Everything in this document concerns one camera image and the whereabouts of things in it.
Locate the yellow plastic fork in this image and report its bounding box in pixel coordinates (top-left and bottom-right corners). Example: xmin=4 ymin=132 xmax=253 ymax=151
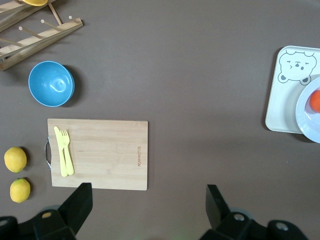
xmin=60 ymin=128 xmax=75 ymax=175

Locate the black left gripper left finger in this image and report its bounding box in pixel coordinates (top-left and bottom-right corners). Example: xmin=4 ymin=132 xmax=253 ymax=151
xmin=17 ymin=182 xmax=93 ymax=240

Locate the yellow lemon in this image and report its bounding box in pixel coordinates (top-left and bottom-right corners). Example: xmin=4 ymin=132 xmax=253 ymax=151
xmin=3 ymin=146 xmax=28 ymax=174
xmin=9 ymin=177 xmax=31 ymax=203

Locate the white round plate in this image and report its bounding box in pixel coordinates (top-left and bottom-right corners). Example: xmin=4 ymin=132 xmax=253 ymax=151
xmin=295 ymin=76 xmax=320 ymax=144

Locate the blue bowl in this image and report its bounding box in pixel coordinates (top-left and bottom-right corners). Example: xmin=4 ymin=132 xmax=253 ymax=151
xmin=28 ymin=60 xmax=75 ymax=108

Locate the bamboo cutting board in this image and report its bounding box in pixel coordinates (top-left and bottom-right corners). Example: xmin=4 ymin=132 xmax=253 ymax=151
xmin=44 ymin=118 xmax=149 ymax=191

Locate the yellow plastic knife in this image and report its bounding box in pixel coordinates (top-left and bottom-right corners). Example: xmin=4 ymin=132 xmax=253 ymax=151
xmin=53 ymin=126 xmax=69 ymax=177

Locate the yellow cup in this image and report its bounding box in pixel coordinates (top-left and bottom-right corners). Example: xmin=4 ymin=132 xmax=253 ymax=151
xmin=21 ymin=0 xmax=49 ymax=7

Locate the cream bear print tray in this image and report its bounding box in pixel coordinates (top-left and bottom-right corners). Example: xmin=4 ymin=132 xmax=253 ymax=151
xmin=264 ymin=45 xmax=320 ymax=135

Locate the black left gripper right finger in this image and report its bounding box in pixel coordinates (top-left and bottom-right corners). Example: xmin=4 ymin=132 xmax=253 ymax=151
xmin=201 ymin=184 xmax=307 ymax=240

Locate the wooden peg dish rack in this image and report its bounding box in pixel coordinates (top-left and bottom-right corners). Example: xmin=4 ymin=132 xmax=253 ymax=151
xmin=0 ymin=0 xmax=84 ymax=71

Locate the orange fruit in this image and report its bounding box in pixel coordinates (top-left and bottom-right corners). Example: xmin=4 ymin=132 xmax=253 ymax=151
xmin=309 ymin=90 xmax=320 ymax=113

